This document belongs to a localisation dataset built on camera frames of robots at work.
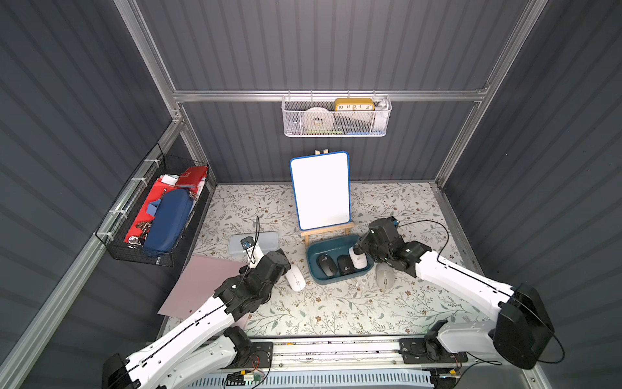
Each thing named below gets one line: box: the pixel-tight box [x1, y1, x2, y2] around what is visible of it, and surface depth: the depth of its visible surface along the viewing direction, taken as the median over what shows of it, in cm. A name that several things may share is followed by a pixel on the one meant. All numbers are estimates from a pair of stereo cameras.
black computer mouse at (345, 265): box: [336, 254, 355, 277], surface depth 93 cm
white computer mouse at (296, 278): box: [285, 264, 307, 292], surface depth 89 cm
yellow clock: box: [334, 98, 375, 112], surface depth 89 cm
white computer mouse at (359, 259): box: [348, 246, 368, 270], surface depth 93 cm
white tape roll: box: [301, 106, 335, 132], surface depth 87 cm
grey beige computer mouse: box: [375, 262, 395, 291], surface depth 88 cm
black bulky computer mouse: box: [315, 252, 338, 278], surface depth 93 cm
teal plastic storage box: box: [306, 234, 375, 286], surface depth 94 cm
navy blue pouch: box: [143, 188, 194, 258], surface depth 71 cm
